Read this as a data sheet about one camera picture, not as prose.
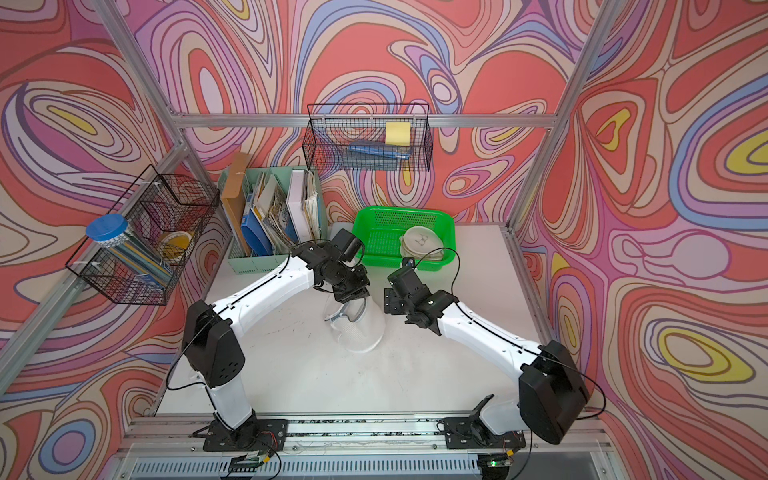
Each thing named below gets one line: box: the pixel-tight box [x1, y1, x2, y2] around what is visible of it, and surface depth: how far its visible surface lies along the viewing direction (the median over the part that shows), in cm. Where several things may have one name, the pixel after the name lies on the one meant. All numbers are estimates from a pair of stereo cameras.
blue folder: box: [240, 207, 274, 257], surface depth 97 cm
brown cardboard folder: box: [221, 152, 252, 258], surface depth 91 cm
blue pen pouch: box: [347, 144, 411, 160], surface depth 90 cm
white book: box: [287, 170, 312, 244], surface depth 97 cm
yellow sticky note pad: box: [385, 122, 411, 146], surface depth 90 cm
